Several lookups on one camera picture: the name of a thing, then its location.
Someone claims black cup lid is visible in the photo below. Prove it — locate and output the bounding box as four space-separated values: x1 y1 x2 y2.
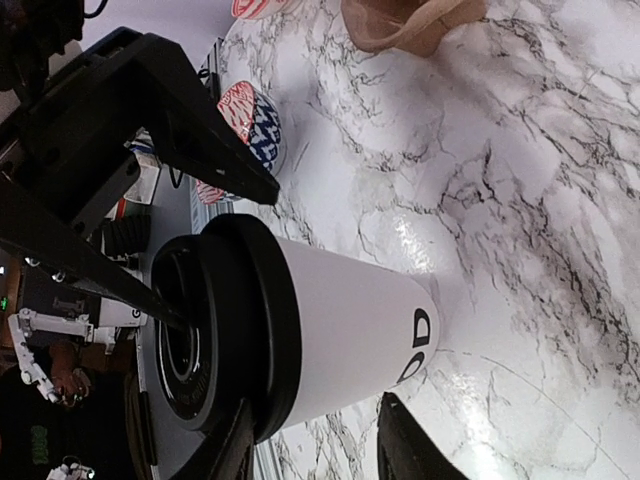
151 214 302 442

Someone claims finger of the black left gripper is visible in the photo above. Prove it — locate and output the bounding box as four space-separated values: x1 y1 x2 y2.
171 399 255 480
377 392 467 480

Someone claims white paper coffee cup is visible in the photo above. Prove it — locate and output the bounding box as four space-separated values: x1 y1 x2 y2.
149 213 441 446

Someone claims brown cardboard cup carrier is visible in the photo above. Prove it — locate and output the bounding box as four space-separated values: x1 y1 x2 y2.
341 0 487 58

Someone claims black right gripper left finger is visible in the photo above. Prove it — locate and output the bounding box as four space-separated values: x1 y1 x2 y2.
1 174 188 331

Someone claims red floral pattern bowl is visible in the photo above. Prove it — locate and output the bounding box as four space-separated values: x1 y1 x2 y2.
231 0 290 20

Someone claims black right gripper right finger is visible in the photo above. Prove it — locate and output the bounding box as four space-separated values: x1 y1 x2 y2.
1 29 280 205

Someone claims red geometric pattern bowl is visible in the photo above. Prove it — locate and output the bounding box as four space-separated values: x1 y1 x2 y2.
217 81 286 176

